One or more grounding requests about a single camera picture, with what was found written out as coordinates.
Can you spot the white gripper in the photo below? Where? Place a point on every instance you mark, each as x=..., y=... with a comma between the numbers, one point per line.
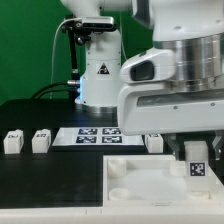
x=147, y=104

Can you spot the white square tabletop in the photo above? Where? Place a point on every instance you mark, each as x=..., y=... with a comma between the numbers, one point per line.
x=153, y=180

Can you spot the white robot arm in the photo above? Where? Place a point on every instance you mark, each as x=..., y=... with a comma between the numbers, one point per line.
x=177, y=84

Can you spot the white sheet with tags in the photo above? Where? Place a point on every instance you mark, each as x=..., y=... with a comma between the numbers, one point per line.
x=94, y=136

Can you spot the black camera on mount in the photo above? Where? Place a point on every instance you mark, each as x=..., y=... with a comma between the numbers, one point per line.
x=83, y=27

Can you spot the black camera stand pole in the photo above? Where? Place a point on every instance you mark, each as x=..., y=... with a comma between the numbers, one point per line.
x=75, y=72

